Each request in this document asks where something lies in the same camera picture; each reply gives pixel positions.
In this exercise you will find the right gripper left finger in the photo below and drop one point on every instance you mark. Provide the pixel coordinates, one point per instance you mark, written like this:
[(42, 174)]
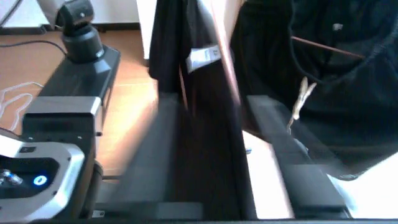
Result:
[(149, 174)]

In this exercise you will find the black garment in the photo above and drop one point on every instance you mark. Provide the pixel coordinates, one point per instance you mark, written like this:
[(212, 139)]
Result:
[(208, 140), (357, 109)]

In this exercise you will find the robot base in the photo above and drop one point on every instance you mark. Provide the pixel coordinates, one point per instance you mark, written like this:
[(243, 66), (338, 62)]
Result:
[(77, 77)]

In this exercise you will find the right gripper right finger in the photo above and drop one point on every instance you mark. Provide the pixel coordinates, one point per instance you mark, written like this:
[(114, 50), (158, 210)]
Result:
[(298, 180)]

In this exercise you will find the pink clothes hanger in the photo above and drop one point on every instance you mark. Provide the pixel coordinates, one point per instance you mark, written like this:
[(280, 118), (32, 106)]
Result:
[(227, 62), (326, 47)]

